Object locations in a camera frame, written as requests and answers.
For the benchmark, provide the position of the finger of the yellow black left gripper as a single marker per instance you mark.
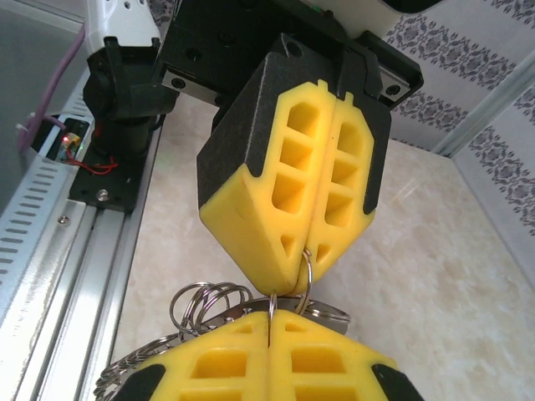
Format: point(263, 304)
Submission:
point(234, 167)
point(368, 167)

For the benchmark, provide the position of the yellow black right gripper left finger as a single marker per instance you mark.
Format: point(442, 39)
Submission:
point(217, 346)

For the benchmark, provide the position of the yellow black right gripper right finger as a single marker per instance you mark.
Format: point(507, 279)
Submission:
point(326, 351)

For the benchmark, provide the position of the linked small silver rings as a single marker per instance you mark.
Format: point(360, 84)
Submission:
point(190, 321)

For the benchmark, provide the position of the thin silver keyring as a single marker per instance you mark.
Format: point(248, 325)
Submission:
point(311, 275)

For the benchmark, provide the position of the silver keys bunch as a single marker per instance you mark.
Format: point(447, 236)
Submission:
point(125, 363)

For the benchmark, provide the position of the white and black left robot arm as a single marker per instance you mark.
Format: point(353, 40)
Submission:
point(125, 92)

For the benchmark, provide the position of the small circuit board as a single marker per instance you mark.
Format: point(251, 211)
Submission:
point(69, 142)

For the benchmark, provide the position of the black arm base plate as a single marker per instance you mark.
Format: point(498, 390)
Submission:
point(108, 192)

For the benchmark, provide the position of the aluminium frame corner post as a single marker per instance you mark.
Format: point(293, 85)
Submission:
point(489, 104)

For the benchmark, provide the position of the long aluminium mounting rail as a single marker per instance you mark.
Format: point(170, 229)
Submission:
point(83, 271)

